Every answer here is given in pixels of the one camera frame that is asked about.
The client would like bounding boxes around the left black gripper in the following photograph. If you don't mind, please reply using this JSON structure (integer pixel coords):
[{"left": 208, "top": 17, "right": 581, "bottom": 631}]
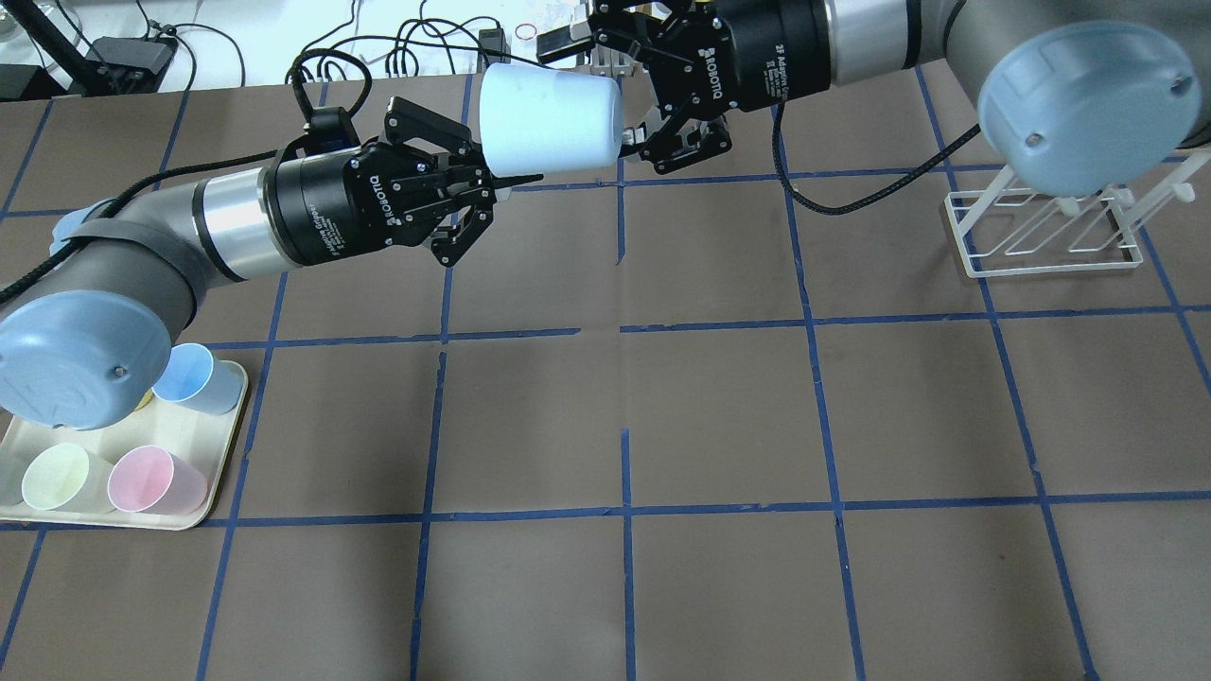
[{"left": 262, "top": 96, "right": 544, "bottom": 268}]

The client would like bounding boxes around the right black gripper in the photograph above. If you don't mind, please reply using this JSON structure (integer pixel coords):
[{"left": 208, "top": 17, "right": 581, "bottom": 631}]
[{"left": 535, "top": 1, "right": 832, "bottom": 174}]

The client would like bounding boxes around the light blue plastic cup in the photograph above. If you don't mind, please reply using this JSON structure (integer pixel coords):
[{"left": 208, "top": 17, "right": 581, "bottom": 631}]
[{"left": 480, "top": 63, "right": 624, "bottom": 177}]

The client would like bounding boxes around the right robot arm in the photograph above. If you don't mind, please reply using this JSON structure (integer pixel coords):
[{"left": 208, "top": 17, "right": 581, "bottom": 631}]
[{"left": 536, "top": 1, "right": 1210, "bottom": 198}]

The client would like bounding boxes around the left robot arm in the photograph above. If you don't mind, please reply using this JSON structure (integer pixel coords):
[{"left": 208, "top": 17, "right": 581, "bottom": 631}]
[{"left": 1, "top": 96, "right": 543, "bottom": 430}]

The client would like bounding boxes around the yellow plastic cup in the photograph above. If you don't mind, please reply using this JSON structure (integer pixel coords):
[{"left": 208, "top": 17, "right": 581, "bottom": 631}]
[{"left": 134, "top": 391, "right": 155, "bottom": 412}]

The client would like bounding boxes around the pink plastic cup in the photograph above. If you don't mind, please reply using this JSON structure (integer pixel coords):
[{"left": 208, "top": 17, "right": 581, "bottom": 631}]
[{"left": 108, "top": 445, "right": 210, "bottom": 515}]

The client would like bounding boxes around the pale green plastic cup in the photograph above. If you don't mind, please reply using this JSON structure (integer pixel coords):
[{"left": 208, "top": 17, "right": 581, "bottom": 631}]
[{"left": 21, "top": 443, "right": 115, "bottom": 514}]

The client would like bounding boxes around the cream plastic tray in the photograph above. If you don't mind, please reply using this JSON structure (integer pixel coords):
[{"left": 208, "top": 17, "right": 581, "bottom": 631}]
[{"left": 1, "top": 397, "right": 243, "bottom": 531}]

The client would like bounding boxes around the black monitor stand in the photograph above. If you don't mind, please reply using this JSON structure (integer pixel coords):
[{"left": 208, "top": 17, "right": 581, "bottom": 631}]
[{"left": 2, "top": 1, "right": 179, "bottom": 96}]

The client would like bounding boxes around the white wire cup rack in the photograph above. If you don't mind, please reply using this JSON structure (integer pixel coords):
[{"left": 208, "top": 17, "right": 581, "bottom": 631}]
[{"left": 942, "top": 150, "right": 1209, "bottom": 279}]

